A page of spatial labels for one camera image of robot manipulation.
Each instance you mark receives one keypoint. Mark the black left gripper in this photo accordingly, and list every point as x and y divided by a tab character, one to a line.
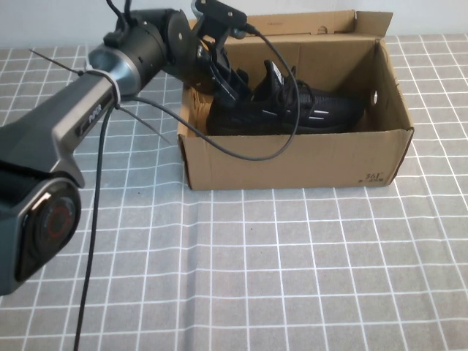
208	73

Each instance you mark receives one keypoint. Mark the black mesh sneaker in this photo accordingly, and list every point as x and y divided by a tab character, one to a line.
329	109

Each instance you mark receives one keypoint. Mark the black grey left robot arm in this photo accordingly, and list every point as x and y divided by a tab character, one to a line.
73	109

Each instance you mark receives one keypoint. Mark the brown cardboard shoe box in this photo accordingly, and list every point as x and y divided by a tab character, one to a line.
292	164

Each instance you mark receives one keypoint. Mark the grey white-checked tablecloth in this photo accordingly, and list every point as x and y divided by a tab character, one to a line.
292	274

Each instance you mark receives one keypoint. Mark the left wrist camera black silver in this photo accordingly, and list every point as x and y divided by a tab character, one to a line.
219	12

